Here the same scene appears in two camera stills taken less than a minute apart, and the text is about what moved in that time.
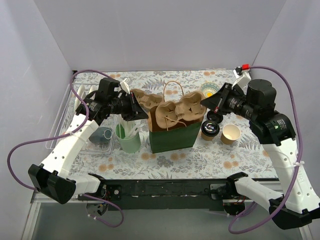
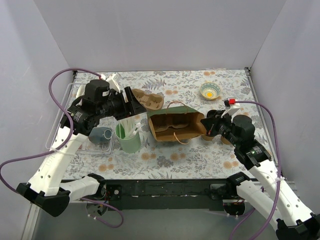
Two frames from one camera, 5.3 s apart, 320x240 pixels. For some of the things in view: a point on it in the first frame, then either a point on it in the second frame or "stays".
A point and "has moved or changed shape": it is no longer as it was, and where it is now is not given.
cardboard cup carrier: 189,108 to 159,129
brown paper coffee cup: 206,137 stays
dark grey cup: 102,135 stays
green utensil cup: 129,145 stays
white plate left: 81,93 stays
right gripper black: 223,99 to 215,125
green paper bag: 180,134 has moved or changed shape
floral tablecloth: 155,125 stays
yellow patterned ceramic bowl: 209,89 stays
